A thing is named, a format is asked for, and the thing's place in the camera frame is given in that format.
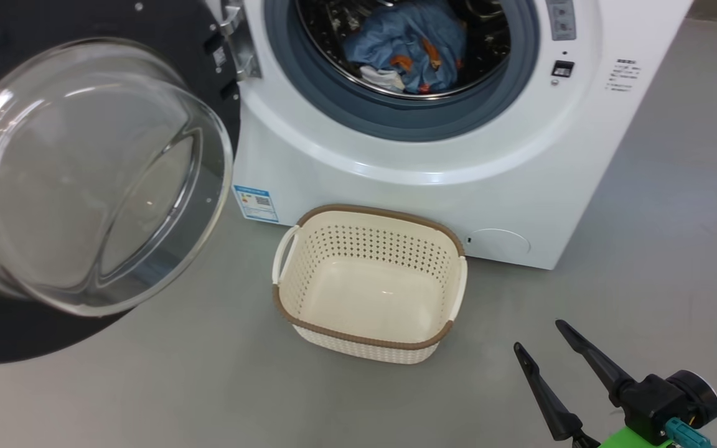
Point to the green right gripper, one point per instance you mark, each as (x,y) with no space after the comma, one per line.
(626,438)

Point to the beige cartoon print garment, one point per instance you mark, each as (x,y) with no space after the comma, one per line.
(383,78)

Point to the blue cartoon print garment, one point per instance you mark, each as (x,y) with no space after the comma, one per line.
(408,43)

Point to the dark round glass washer door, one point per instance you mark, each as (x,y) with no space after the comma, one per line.
(84,186)

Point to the white front-load washing machine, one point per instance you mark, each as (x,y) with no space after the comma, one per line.
(508,174)

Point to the black door latch socket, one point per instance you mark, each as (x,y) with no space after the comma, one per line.
(562,68)

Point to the grey rubber door gasket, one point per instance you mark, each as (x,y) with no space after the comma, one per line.
(520,68)

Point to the steel perforated washer drum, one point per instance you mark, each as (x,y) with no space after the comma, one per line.
(489,43)

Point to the metal door hinge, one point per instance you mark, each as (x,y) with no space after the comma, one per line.
(240,43)

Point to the round white filter cover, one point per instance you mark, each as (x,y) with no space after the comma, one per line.
(501,242)

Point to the cream perforated laundry basket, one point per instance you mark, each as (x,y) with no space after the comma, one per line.
(371,292)

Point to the grey warning label strip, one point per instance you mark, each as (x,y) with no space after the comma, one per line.
(561,18)

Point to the blue white energy label sticker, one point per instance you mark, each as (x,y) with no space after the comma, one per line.
(256,203)

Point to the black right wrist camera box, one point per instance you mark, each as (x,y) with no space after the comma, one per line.
(670,398)

